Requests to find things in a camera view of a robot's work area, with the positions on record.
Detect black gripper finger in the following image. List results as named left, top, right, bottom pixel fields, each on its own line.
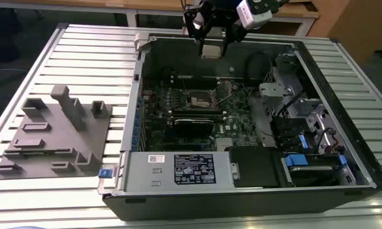
left=223, top=22, right=247, bottom=58
left=183, top=8, right=210, bottom=57

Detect silver topped CPU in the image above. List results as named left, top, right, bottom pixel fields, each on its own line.
left=201, top=43, right=226, bottom=60

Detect thin wire locking lever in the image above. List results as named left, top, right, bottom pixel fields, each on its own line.
left=215, top=90, right=237, bottom=108

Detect CPU socket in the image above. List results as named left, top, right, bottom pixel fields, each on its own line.
left=185, top=89, right=219, bottom=111

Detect perforated metal drive cage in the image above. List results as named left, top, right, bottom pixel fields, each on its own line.
left=262, top=52, right=310, bottom=120

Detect green motherboard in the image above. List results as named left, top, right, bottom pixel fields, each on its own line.
left=139, top=77, right=262, bottom=153

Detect black graphics card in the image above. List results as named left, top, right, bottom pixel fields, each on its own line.
left=173, top=118, right=217, bottom=144

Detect small silver heatsink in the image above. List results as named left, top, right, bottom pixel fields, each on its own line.
left=215, top=137, right=235, bottom=147

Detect black drive bay block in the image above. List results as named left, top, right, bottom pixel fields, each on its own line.
left=270, top=117, right=312, bottom=147

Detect wooden cabinet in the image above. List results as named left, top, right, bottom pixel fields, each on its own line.
left=308, top=0, right=382, bottom=66

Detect black plastic shroud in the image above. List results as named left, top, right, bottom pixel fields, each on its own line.
left=229, top=146, right=287, bottom=188

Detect hard disk in blue carrier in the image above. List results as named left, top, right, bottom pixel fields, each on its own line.
left=282, top=154, right=346, bottom=188

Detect grey power supply unit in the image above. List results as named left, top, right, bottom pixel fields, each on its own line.
left=114, top=150, right=237, bottom=192

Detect grey parts rack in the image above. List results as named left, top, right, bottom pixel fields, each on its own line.
left=0, top=85, right=114, bottom=181

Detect black and grey PC case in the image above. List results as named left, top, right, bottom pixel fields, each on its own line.
left=96, top=32, right=382, bottom=221

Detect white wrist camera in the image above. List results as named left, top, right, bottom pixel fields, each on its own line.
left=193, top=16, right=205, bottom=31
left=235, top=0, right=274, bottom=31

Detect grey case latch handle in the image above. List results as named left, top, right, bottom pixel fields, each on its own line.
left=134, top=32, right=152, bottom=52

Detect wooden desk white frame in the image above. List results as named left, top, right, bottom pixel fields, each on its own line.
left=123, top=0, right=322, bottom=37
left=0, top=0, right=138, bottom=28

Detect silver metal bracket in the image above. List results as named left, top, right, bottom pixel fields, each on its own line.
left=259, top=82, right=297, bottom=105

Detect coloured wire bundle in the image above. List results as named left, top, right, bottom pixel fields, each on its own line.
left=325, top=139, right=342, bottom=153

